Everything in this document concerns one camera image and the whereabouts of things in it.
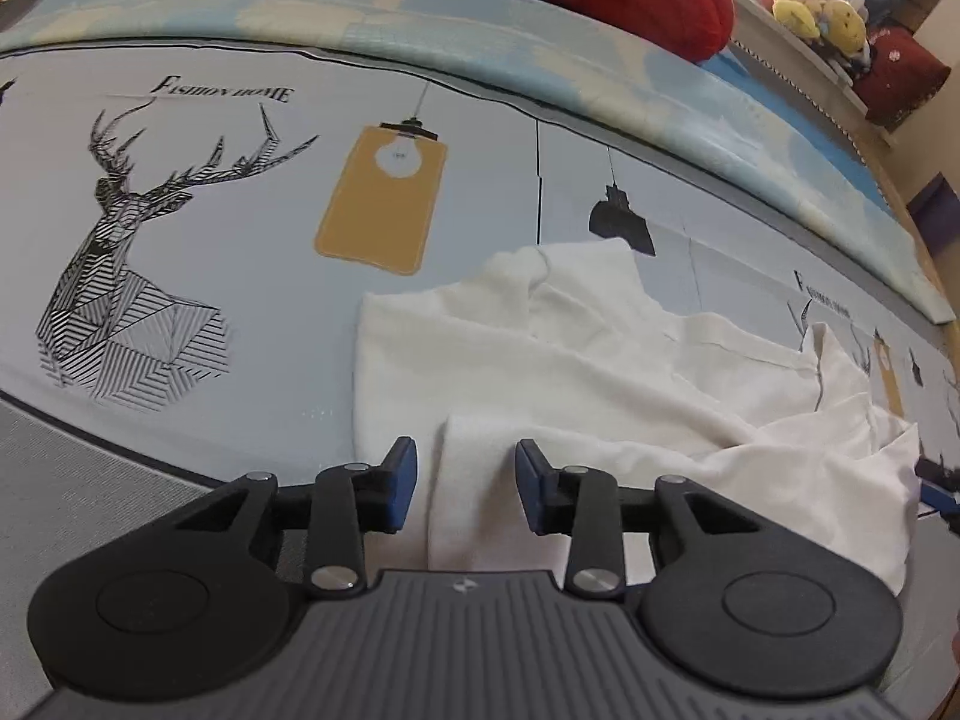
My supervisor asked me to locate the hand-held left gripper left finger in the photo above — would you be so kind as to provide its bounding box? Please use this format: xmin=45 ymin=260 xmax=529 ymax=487
xmin=171 ymin=436 xmax=419 ymax=600

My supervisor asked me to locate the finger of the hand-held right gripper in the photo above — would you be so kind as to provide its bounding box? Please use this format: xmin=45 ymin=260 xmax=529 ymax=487
xmin=913 ymin=456 xmax=960 ymax=520

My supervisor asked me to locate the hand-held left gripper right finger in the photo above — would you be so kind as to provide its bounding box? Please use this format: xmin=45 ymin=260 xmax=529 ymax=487
xmin=515 ymin=438 xmax=752 ymax=602

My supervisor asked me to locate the white shirt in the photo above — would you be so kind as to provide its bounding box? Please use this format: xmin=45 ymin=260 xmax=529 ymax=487
xmin=352 ymin=237 xmax=923 ymax=595

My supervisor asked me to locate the deer print bed sheet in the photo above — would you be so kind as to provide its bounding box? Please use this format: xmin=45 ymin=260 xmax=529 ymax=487
xmin=0 ymin=37 xmax=960 ymax=720

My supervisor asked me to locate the purple board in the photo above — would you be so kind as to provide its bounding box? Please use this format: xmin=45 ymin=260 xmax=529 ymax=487
xmin=906 ymin=171 xmax=960 ymax=250

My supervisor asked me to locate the dark red cushion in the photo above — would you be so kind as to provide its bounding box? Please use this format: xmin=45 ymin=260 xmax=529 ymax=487
xmin=855 ymin=24 xmax=953 ymax=130

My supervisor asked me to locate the light blue patterned blanket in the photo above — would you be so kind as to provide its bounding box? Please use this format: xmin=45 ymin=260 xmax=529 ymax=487
xmin=0 ymin=0 xmax=951 ymax=325

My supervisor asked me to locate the yellow plush toy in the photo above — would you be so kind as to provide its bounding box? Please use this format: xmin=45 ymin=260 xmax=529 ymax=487
xmin=817 ymin=0 xmax=875 ymax=61
xmin=771 ymin=0 xmax=830 ymax=38

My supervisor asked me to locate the wooden bed frame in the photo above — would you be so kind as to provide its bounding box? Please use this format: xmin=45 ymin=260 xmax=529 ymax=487
xmin=868 ymin=136 xmax=955 ymax=305

